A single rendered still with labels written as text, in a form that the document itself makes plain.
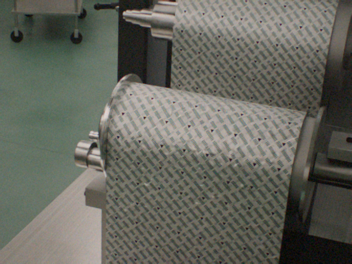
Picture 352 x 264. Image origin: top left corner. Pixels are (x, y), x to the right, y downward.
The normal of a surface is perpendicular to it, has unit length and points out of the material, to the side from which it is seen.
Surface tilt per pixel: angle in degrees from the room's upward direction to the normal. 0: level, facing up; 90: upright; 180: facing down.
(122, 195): 90
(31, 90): 0
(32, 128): 0
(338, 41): 67
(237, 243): 90
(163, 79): 90
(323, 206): 0
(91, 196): 90
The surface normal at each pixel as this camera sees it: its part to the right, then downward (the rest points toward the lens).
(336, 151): -0.33, 0.37
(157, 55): 0.94, 0.18
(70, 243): 0.05, -0.91
